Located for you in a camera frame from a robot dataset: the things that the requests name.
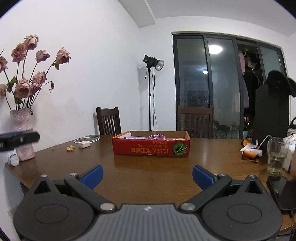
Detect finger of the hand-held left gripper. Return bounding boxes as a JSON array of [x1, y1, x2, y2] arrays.
[[0, 131, 40, 152]]

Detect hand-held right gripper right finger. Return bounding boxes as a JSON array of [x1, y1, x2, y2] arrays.
[[180, 165, 269, 212]]

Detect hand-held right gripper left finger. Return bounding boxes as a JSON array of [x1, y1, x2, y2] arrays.
[[28, 165, 117, 213]]

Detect red cardboard box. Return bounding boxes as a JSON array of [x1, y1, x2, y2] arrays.
[[112, 130, 191, 157]]

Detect pink textured vase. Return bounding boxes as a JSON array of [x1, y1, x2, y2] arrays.
[[10, 108, 36, 161]]

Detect small white plastic bottle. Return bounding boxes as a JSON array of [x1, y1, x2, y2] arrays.
[[5, 149, 19, 167]]

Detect orange and white wrappers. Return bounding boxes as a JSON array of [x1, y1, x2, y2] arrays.
[[240, 139, 263, 163]]

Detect dark wooden slatted chair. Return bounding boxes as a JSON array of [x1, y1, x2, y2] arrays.
[[177, 106, 214, 139], [96, 107, 122, 136]]

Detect bunch of dried pink roses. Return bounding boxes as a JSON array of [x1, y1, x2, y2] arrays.
[[0, 35, 71, 111]]

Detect black phone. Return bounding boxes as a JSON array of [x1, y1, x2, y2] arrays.
[[266, 176, 296, 211]]

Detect clear glass cup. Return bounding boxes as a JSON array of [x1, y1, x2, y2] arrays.
[[267, 138, 289, 175]]

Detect dark sliding glass door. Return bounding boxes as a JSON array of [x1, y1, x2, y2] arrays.
[[171, 32, 287, 139]]

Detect tall black panel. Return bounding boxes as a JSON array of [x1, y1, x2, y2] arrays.
[[252, 83, 290, 145]]

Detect hanging pink clothes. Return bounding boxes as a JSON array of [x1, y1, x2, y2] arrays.
[[238, 49, 259, 109]]

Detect black garment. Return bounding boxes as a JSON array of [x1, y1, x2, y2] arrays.
[[265, 71, 296, 98]]

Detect black studio light on stand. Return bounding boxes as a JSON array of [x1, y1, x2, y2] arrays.
[[143, 54, 164, 131]]

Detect white charger cable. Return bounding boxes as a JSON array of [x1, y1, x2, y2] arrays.
[[74, 137, 100, 143]]

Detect thin white cable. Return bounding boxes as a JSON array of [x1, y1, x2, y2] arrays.
[[255, 135, 282, 151]]

